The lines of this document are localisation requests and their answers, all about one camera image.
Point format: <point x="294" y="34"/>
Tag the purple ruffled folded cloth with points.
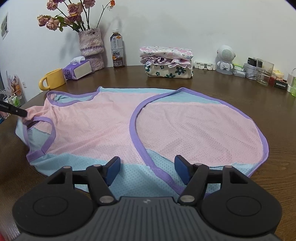
<point x="159" y="61"/>

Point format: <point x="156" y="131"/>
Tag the purple tissue pack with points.
<point x="75" y="70"/>

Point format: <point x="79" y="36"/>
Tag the dried pink roses bouquet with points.
<point x="74" y="11"/>

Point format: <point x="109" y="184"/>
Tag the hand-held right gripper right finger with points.
<point x="182" y="171"/>

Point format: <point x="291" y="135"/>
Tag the wall poster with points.
<point x="4" y="26"/>

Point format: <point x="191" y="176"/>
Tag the colourful shelf clutter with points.
<point x="12" y="90"/>

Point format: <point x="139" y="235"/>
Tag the tea bottle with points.
<point x="117" y="53"/>

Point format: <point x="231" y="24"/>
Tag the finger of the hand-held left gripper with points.
<point x="13" y="109"/>

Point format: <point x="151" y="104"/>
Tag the fuzzy pink vase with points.
<point x="91" y="46"/>

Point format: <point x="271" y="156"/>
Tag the grey tin can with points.
<point x="249" y="73"/>

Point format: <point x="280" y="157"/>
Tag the green spray bottle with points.
<point x="294" y="88"/>

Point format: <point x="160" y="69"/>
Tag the small green box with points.
<point x="238" y="67"/>

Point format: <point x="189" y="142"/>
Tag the small white box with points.
<point x="238" y="73"/>

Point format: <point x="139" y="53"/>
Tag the white robot speaker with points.
<point x="226" y="54"/>

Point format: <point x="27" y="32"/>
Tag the pink blue mesh vest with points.
<point x="92" y="129"/>

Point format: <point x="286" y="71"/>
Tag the white charger block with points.
<point x="291" y="81"/>

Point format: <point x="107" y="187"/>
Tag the yellow mug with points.
<point x="55" y="80"/>

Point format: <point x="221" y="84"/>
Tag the pink floral folded cloth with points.
<point x="166" y="52"/>

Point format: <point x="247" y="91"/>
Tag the clear glass cup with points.
<point x="264" y="75"/>

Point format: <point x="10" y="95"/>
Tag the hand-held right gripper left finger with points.
<point x="113" y="170"/>

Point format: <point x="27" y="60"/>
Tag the black charger plug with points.
<point x="252" y="62"/>

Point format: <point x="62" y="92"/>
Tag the red flat box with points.
<point x="278" y="85"/>

